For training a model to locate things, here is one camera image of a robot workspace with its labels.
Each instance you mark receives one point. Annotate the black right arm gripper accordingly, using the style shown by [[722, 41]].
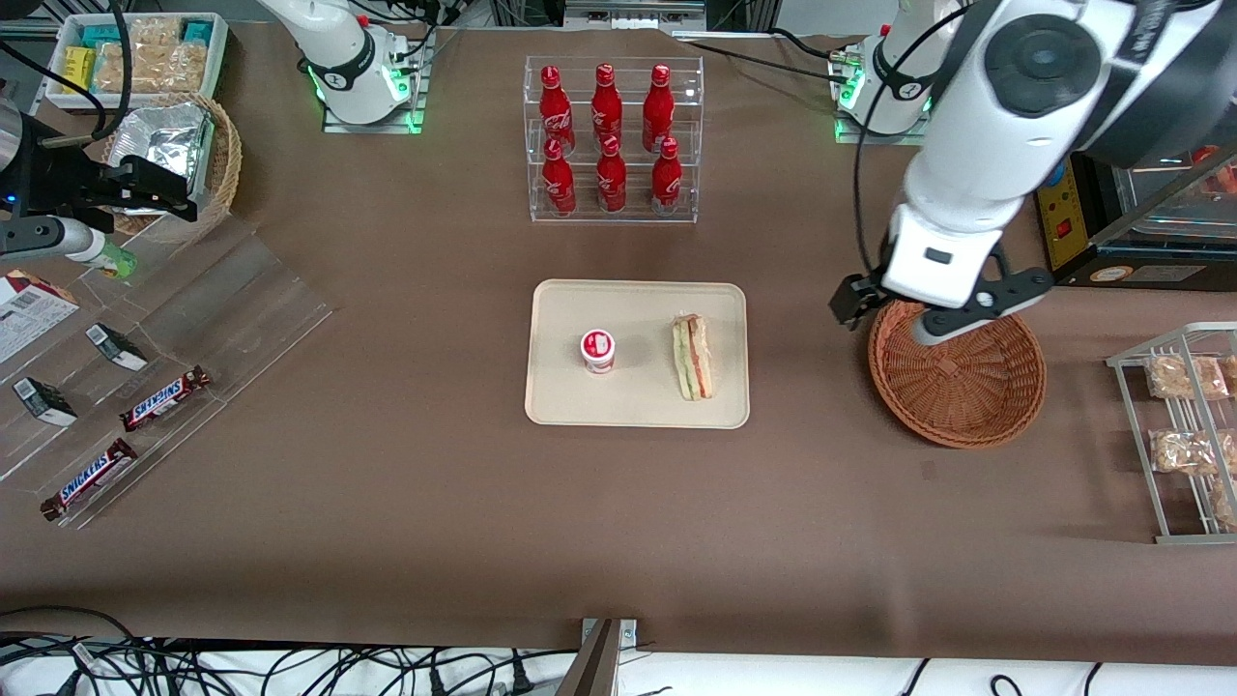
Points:
[[60, 179]]

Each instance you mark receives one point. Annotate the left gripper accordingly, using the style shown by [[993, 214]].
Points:
[[848, 299]]

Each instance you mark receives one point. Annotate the plastic-wrapped triangle sandwich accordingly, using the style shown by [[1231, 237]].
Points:
[[693, 358]]

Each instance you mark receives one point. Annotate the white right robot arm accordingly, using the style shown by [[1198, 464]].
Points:
[[338, 58]]

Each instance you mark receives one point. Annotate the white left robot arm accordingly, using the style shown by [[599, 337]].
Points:
[[976, 145]]

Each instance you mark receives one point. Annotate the tan wicker basket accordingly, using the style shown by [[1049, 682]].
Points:
[[224, 164]]

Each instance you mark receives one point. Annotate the brown round wicker basket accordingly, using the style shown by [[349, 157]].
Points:
[[966, 406]]

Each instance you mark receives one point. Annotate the cream rectangular plastic tray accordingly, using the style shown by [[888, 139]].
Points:
[[638, 396]]

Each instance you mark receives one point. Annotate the silver foil bag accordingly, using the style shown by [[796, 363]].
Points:
[[169, 135]]

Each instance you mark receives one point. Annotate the small green bottle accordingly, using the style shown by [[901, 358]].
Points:
[[116, 261]]

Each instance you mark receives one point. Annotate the clear bag of granola snacks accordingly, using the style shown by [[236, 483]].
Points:
[[155, 66]]

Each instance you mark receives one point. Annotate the clear acrylic stepped display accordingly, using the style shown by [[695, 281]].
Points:
[[242, 290]]

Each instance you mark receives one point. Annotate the yellow snack packet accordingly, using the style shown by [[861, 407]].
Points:
[[78, 70]]

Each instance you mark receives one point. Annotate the white plastic storage bin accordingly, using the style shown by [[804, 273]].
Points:
[[217, 53]]

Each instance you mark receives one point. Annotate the teal snack box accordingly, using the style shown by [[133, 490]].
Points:
[[198, 32], [101, 36]]

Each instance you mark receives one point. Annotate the small black-white packet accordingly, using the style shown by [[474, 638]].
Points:
[[44, 401], [116, 347]]

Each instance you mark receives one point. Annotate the white red snack packet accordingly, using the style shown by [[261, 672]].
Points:
[[29, 314]]

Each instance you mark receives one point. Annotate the black toaster oven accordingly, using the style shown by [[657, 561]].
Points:
[[1140, 256]]

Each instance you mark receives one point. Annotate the brown snickers bar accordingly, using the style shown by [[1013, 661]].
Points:
[[89, 479], [164, 399]]

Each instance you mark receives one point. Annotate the packaged pastry lower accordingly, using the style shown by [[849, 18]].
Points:
[[1187, 377]]

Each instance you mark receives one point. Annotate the packaged pastry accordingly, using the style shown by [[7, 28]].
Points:
[[1187, 377], [1189, 451]]

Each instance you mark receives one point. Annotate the clear acrylic bottle rack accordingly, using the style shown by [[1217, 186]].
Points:
[[696, 145]]

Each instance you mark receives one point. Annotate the red cola bottle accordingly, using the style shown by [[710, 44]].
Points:
[[607, 111], [611, 184], [658, 111], [558, 188], [666, 184], [555, 111]]

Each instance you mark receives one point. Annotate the packaged pastry upper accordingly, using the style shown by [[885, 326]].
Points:
[[1189, 451]]

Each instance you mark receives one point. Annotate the clear bag of crackers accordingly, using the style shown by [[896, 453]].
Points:
[[1225, 505], [1230, 373]]

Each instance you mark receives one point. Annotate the small red-white yogurt cup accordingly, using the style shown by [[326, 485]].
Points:
[[598, 351]]

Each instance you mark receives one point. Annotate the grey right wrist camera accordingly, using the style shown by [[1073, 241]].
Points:
[[48, 239]]

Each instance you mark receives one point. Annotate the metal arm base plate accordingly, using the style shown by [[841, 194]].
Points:
[[416, 87], [850, 97]]

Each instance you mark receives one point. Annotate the aluminium frame profile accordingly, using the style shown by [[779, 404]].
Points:
[[638, 12]]

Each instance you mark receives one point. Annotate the metal table clamp bracket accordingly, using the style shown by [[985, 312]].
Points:
[[607, 648]]

